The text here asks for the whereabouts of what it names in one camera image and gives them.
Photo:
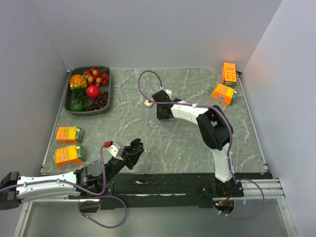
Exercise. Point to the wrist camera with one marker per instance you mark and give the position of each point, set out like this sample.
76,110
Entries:
114,148
168,92

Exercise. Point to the orange juice box left upper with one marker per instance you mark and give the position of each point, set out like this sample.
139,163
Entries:
69,134

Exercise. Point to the grey fruit tray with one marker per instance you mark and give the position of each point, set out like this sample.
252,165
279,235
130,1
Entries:
68,97

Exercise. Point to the orange juice box far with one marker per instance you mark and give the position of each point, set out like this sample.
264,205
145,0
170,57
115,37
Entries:
229,75

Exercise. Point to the green avocado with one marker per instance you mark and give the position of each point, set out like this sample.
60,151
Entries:
77,107

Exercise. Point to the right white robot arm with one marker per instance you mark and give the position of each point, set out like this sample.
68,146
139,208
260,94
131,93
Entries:
216,131

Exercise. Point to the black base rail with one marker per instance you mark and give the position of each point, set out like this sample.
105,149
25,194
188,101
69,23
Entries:
164,190

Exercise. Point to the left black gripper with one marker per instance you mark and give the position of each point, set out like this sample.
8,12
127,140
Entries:
131,156

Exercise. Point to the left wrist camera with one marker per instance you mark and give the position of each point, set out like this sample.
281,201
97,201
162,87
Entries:
114,148

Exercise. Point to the dark grape bunch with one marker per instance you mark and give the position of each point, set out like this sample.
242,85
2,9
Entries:
100,102

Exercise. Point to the black earbud charging case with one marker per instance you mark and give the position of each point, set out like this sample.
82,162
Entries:
136,144

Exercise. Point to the beige earbud charging case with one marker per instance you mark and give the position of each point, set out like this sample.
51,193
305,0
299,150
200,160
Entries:
148,103

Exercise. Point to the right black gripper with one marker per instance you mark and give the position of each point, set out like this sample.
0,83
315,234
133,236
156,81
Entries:
159,116

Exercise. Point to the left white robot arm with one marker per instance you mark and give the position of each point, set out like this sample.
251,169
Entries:
89,181

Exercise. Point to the orange pineapple toy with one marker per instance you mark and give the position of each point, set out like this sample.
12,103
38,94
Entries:
78,86

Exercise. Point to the red lychee bunch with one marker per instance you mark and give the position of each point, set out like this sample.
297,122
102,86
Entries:
97,77

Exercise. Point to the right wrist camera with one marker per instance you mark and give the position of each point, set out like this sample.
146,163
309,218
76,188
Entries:
168,92

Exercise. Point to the orange juice box tilted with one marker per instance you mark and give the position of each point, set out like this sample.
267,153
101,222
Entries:
223,94

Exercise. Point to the orange juice box left lower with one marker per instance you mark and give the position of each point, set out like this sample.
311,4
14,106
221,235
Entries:
69,155

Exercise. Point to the red apple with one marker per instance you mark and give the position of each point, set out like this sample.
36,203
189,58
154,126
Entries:
93,92

